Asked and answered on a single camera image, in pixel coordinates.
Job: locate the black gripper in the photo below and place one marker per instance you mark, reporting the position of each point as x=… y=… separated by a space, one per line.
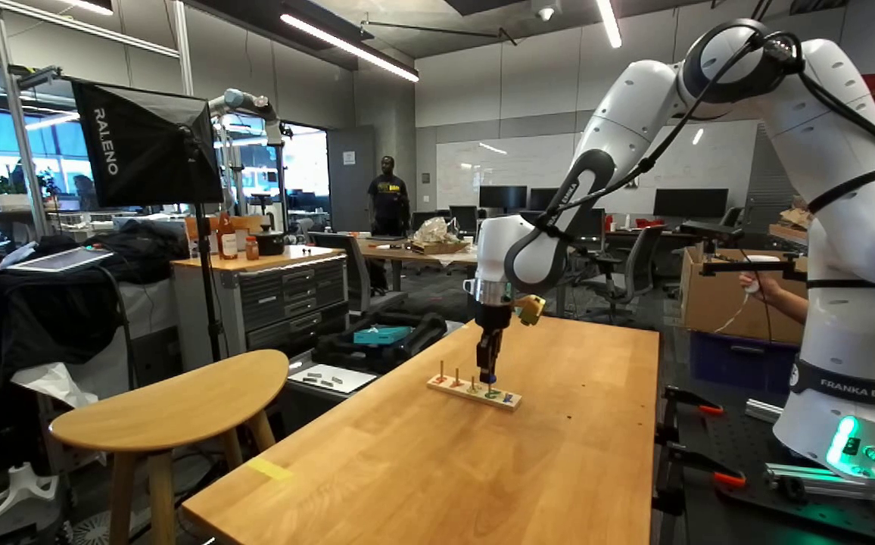
x=493 y=315

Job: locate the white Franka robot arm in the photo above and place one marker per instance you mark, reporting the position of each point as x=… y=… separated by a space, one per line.
x=862 y=232

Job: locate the person forearm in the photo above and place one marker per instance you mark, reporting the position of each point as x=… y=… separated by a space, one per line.
x=785 y=294

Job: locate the wooden peg rack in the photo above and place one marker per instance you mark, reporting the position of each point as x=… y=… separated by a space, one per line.
x=454 y=386

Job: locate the teal case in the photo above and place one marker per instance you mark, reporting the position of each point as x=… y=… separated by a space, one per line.
x=387 y=333

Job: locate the crumpled beige bag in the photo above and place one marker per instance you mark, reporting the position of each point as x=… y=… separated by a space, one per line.
x=437 y=238

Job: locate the wooden background table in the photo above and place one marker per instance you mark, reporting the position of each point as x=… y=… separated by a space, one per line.
x=406 y=254

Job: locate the white flat box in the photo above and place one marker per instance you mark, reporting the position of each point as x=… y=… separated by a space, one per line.
x=332 y=380

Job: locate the dark swivel chair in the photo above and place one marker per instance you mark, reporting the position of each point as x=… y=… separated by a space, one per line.
x=630 y=260

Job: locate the person in black clothes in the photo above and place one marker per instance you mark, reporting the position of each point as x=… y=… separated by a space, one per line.
x=388 y=200

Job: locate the grey drawer cabinet wooden top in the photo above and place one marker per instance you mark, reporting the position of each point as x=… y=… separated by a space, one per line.
x=286 y=297

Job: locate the cardboard box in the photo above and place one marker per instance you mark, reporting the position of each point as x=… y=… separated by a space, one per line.
x=728 y=302

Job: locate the black pot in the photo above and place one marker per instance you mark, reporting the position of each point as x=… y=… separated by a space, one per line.
x=271 y=243

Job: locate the yellow tape strip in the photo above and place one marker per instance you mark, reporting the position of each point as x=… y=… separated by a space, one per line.
x=271 y=469

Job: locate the blue storage bin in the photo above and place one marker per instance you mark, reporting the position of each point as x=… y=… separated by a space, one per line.
x=740 y=361

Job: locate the wide black monitor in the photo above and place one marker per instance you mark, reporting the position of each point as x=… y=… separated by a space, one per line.
x=691 y=203

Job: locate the aluminium extrusion bar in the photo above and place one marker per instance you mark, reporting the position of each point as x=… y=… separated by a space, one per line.
x=832 y=472
x=764 y=409

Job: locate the red bottle white label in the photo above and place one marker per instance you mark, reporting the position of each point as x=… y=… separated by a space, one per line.
x=227 y=240

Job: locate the black light stand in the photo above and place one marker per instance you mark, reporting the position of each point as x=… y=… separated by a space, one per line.
x=208 y=283

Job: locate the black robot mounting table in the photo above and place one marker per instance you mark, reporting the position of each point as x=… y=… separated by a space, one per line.
x=757 y=515

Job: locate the small wooden stool table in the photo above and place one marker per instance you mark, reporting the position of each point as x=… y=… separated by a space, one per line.
x=175 y=396

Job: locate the long ceiling light strip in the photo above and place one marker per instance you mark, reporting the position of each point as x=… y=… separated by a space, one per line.
x=350 y=46

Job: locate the short ceiling light strip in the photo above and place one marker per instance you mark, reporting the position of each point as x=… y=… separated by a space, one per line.
x=611 y=23

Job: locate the black bag heap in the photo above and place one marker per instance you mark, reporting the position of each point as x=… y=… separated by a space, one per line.
x=150 y=250

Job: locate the black photo softbox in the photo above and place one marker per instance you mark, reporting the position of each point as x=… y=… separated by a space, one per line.
x=144 y=141

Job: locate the white keyboard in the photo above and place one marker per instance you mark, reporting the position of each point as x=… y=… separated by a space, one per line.
x=60 y=257

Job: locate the white plastic stand base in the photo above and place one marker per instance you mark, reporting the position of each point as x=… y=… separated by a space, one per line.
x=15 y=504

